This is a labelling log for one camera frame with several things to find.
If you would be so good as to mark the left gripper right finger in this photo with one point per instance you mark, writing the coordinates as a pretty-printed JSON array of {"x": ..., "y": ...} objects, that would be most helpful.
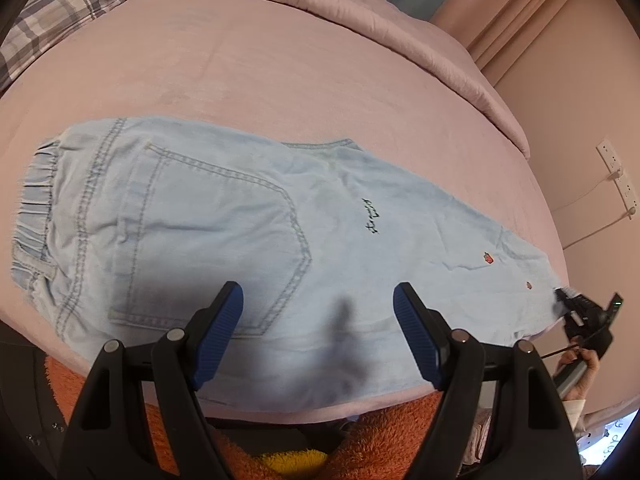
[{"x": 529, "y": 434}]

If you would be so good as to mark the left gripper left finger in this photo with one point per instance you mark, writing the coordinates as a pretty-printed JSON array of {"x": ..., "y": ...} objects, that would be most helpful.
[{"x": 109, "y": 436}]

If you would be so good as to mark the light blue denim pants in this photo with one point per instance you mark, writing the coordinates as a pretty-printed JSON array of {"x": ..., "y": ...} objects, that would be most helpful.
[{"x": 128, "y": 226}]

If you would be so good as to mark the person's right hand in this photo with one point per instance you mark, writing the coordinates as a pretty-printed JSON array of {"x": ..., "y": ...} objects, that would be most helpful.
[{"x": 584, "y": 363}]

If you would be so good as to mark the dark bedside cabinet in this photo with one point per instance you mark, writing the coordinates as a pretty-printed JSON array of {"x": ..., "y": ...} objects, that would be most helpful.
[{"x": 32, "y": 425}]

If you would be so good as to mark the orange fluffy rug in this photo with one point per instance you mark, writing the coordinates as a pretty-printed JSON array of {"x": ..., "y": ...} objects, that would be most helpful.
[{"x": 380, "y": 445}]

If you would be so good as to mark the pink curtain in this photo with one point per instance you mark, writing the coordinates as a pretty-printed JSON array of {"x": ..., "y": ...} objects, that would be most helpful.
[{"x": 496, "y": 33}]

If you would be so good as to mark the pink bed sheet mattress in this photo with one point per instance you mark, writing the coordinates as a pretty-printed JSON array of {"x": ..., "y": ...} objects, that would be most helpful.
[{"x": 270, "y": 69}]

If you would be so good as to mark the plaid pillow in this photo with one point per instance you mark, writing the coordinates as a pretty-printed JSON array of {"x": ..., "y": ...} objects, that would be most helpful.
[{"x": 41, "y": 25}]

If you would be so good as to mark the white wall power strip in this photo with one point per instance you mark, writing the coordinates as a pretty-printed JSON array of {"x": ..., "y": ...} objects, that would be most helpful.
[{"x": 619, "y": 176}]

